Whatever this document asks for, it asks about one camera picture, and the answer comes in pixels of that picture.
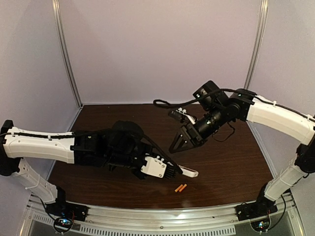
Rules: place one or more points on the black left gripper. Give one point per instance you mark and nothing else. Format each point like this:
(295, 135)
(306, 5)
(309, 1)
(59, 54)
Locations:
(173, 165)

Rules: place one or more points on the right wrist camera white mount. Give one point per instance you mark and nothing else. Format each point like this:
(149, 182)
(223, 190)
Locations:
(182, 116)

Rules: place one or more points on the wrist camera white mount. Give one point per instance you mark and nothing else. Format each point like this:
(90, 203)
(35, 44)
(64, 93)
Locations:
(182, 116)
(156, 166)

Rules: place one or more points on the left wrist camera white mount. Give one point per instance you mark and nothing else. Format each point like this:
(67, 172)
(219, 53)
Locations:
(156, 166)

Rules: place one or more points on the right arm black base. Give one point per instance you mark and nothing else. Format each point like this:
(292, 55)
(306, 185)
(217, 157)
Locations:
(261, 208)

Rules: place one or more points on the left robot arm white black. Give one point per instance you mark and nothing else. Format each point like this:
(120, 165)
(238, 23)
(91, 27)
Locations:
(113, 147)

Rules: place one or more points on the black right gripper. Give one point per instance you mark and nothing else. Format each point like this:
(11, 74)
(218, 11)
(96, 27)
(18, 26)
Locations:
(189, 134)

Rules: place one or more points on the white remote control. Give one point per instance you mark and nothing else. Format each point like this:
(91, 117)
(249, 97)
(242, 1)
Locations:
(189, 172)

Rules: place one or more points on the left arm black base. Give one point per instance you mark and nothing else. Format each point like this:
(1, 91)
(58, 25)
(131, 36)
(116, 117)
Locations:
(64, 213)

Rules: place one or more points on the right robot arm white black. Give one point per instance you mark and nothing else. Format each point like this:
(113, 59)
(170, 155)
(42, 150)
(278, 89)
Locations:
(250, 107)

